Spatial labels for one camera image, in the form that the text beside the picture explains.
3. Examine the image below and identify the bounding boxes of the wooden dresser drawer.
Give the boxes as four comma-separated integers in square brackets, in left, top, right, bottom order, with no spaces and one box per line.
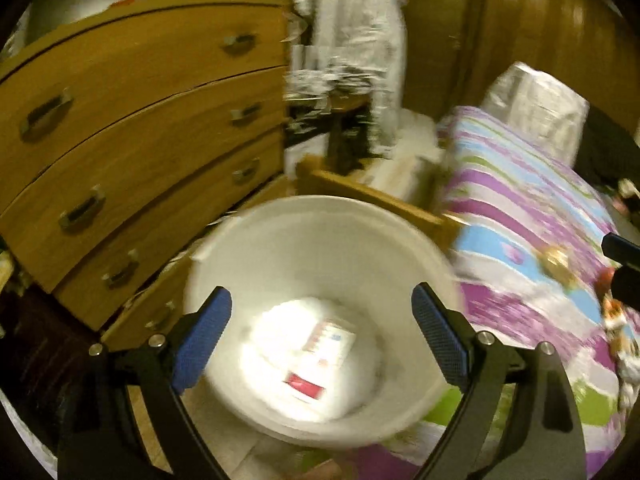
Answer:
[0,67,287,293]
[0,2,290,211]
[50,130,285,333]
[100,175,301,356]

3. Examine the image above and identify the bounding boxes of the wooden dresser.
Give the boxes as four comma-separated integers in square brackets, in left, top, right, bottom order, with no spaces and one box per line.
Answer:
[0,0,301,356]

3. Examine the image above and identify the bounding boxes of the gold crumpled wrapper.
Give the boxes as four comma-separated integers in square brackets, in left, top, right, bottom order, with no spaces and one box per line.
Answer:
[537,245,576,281]

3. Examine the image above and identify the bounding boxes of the white plastic bucket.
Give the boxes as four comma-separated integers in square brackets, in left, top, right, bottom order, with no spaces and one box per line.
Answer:
[182,195,468,448]

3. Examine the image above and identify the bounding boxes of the purple striped printed blanket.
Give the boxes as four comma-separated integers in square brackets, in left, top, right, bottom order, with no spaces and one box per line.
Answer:
[350,105,640,480]

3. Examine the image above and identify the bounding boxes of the silver crinkled bag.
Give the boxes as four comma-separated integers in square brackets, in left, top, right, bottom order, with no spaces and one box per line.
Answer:
[482,62,591,168]

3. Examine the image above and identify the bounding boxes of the orange and white wrapper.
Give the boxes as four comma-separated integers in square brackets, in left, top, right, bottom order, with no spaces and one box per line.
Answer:
[597,267,632,332]

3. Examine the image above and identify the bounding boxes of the white packet with red print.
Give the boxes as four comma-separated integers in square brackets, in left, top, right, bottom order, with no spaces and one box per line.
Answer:
[304,316,359,367]

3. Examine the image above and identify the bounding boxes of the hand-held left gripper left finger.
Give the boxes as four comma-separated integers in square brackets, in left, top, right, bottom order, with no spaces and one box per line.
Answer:
[57,286,233,480]

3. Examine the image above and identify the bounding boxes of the grey striped cloth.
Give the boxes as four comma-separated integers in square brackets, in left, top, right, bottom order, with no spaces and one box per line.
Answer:
[280,0,407,126]

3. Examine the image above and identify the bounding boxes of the wooden bed frame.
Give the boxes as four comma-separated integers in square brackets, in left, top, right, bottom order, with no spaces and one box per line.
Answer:
[297,155,461,246]

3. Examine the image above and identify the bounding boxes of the wooden panelled door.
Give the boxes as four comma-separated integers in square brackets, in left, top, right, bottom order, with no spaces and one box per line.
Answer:
[390,0,631,126]

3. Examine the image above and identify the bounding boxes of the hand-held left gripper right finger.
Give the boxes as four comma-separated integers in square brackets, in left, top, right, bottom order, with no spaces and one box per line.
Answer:
[411,282,588,480]

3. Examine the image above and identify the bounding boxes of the dark wooden cabinet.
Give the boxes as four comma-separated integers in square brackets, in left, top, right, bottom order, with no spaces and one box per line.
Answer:
[0,280,108,461]

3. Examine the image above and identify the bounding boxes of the round wooden stool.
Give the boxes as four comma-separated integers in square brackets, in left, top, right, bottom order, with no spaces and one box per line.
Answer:
[325,94,375,168]

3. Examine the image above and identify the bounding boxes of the white antenna router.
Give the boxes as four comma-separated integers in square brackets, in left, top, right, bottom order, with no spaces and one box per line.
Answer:
[287,45,381,98]

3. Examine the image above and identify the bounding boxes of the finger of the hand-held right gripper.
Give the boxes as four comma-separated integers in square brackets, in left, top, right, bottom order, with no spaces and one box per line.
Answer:
[601,232,640,267]
[610,266,640,307]

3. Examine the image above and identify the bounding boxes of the red and white wrapper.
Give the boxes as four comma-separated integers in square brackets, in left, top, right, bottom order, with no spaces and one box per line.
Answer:
[281,370,329,404]

